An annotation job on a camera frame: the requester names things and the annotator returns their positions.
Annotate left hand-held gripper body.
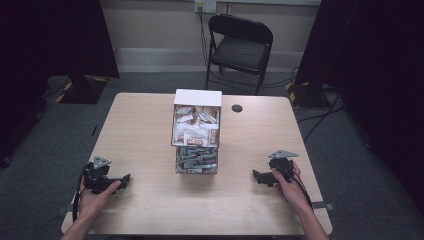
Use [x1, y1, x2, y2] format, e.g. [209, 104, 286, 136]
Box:
[82, 155, 118, 195]

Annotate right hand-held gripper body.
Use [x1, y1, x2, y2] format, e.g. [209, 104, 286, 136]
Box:
[265, 149, 300, 188]

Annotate person's left hand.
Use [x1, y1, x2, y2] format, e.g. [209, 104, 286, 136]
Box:
[78, 176, 122, 224]

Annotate person's right hand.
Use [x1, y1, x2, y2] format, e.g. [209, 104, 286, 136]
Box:
[271, 161, 313, 214]

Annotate grey tape strip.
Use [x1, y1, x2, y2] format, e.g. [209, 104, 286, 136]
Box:
[55, 204, 74, 216]
[311, 201, 335, 212]

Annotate black stand base striped tape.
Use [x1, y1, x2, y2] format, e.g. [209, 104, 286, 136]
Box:
[285, 81, 338, 110]
[54, 74, 110, 105]

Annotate pile of white brown packets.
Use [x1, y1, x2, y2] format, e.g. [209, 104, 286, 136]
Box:
[173, 105, 220, 148]

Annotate white two-tier storage box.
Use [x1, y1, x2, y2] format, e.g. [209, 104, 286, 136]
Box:
[170, 88, 223, 175]

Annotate black folding chair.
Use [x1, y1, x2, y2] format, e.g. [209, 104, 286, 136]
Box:
[204, 13, 274, 97]

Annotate dark curtain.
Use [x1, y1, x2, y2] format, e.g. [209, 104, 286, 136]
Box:
[0, 0, 120, 168]
[294, 0, 424, 214]

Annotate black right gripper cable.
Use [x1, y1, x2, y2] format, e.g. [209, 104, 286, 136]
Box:
[289, 168, 315, 212]

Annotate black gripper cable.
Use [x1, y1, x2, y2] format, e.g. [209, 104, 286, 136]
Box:
[71, 162, 93, 224]
[289, 168, 315, 212]

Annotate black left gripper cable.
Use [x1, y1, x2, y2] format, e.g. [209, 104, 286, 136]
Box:
[71, 162, 93, 224]

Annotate black floor cable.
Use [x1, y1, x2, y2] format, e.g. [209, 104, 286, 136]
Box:
[295, 93, 346, 144]

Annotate black wall cable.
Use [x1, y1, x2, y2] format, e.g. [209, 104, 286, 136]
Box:
[198, 5, 214, 78]

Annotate white wall outlet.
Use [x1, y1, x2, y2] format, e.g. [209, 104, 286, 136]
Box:
[194, 0, 218, 15]

